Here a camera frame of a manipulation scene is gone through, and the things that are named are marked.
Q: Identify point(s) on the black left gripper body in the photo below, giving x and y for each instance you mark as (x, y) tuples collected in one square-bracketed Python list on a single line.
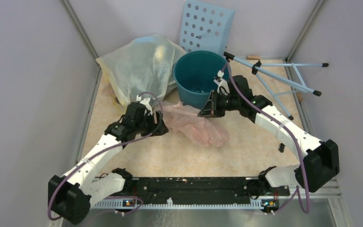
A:
[(147, 124)]

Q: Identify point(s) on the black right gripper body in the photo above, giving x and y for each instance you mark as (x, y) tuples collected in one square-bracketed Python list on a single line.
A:
[(226, 103)]

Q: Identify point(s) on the pink plastic trash bag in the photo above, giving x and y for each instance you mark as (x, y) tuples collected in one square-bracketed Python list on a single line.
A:
[(201, 131)]

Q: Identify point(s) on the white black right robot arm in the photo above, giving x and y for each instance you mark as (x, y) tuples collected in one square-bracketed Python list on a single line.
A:
[(319, 160)]

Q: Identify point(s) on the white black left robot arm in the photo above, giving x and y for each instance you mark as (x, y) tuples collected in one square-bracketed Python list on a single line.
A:
[(72, 195)]

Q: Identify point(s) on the teal plastic trash bin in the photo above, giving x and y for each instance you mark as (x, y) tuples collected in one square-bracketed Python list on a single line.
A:
[(194, 74)]

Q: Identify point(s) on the light blue folding tripod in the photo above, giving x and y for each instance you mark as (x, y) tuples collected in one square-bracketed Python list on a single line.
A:
[(256, 69)]

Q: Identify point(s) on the small wooden block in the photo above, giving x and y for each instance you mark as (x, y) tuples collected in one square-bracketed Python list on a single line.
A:
[(253, 58)]

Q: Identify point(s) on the large translucent filled bag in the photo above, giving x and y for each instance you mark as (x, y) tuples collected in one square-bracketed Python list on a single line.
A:
[(144, 65)]

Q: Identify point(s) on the small black plastic piece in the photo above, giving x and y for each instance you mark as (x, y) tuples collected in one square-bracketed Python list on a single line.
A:
[(281, 147)]

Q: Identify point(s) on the light blue perforated panel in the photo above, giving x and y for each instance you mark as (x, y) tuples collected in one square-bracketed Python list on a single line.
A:
[(205, 27)]

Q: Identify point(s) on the aluminium frame rail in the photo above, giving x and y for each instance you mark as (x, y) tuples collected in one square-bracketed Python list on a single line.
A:
[(79, 89)]

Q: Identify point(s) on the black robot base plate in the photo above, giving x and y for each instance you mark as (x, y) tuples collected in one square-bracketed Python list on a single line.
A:
[(197, 190)]

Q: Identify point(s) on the white toothed cable strip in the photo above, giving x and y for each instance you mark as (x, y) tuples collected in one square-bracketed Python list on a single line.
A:
[(120, 204)]

